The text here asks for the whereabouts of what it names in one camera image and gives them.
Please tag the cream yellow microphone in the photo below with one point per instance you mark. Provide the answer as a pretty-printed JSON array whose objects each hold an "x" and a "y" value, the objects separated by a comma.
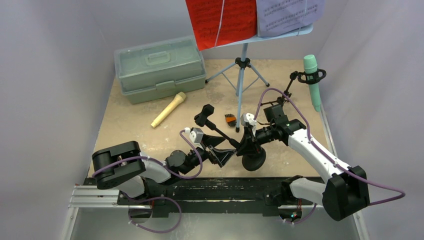
[{"x": 177, "y": 100}]

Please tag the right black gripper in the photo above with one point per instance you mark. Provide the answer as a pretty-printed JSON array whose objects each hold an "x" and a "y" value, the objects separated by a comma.
[{"x": 250, "y": 139}]

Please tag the mint green microphone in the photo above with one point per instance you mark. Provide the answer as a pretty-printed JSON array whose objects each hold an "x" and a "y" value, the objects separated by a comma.
[{"x": 310, "y": 66}]

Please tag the orange black hex key set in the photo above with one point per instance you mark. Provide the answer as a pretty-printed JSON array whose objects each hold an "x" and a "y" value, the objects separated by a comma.
[{"x": 231, "y": 120}]

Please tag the lavender sheet music page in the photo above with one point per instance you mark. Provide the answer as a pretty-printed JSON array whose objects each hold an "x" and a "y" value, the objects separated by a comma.
[{"x": 277, "y": 17}]

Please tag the black tripod microphone stand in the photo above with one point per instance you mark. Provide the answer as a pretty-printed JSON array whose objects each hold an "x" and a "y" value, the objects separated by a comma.
[{"x": 301, "y": 78}]

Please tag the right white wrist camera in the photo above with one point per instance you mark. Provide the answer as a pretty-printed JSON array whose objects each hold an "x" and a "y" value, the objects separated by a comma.
[{"x": 248, "y": 119}]

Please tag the red sheet music page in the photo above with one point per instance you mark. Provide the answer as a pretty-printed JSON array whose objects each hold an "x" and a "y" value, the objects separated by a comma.
[{"x": 220, "y": 22}]

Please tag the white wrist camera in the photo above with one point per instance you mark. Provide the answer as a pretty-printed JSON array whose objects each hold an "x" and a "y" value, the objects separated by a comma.
[
  {"x": 195, "y": 135},
  {"x": 248, "y": 119}
]

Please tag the grey-green plastic toolbox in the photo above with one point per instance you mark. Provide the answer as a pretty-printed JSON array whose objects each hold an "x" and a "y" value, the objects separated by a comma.
[{"x": 161, "y": 69}]

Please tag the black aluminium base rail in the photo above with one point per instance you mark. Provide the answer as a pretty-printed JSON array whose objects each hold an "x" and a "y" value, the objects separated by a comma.
[{"x": 203, "y": 195}]

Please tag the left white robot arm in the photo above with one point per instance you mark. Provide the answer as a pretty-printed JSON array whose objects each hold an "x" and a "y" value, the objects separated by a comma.
[{"x": 125, "y": 167}]

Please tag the black round-base microphone stand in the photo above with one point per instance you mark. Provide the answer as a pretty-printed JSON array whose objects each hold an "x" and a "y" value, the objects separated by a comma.
[{"x": 222, "y": 132}]

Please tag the light blue music stand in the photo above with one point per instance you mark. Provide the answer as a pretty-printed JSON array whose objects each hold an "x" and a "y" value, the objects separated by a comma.
[{"x": 244, "y": 62}]

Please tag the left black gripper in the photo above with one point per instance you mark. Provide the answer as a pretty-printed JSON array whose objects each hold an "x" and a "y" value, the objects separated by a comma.
[{"x": 220, "y": 156}]

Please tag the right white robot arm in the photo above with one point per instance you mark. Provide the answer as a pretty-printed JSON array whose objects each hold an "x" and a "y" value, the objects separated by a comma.
[{"x": 324, "y": 162}]

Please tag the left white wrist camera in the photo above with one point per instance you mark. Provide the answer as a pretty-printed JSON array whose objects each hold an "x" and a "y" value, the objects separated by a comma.
[{"x": 195, "y": 135}]

